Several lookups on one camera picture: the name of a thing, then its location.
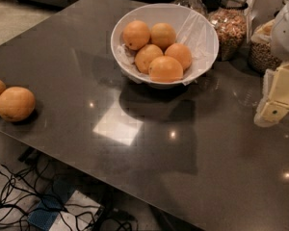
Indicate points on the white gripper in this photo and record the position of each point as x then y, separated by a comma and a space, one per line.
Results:
286, 33

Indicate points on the white plastic bowl liner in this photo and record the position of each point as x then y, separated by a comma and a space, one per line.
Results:
197, 36

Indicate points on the white bowl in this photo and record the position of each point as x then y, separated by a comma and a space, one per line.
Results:
144, 13

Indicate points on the orange front in bowl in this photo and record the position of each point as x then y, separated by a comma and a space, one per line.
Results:
165, 69

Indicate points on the glass jar of cereal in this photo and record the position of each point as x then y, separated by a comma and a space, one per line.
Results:
260, 57

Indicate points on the glass jar of nuts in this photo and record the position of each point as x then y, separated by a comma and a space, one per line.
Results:
230, 23

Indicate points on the orange on table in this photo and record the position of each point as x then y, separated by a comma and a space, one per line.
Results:
16, 104

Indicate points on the blue device on floor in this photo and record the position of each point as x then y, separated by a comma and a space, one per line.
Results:
51, 204

